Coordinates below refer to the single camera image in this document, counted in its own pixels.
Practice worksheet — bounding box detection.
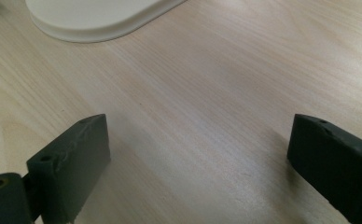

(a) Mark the white tray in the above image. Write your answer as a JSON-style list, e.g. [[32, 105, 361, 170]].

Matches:
[[24, 0, 188, 44]]

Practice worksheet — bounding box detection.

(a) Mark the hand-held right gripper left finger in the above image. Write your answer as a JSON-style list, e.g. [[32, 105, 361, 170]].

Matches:
[[25, 113, 112, 224]]

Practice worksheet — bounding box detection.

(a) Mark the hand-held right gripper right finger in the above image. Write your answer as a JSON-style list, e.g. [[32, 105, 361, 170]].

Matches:
[[286, 113, 362, 224]]

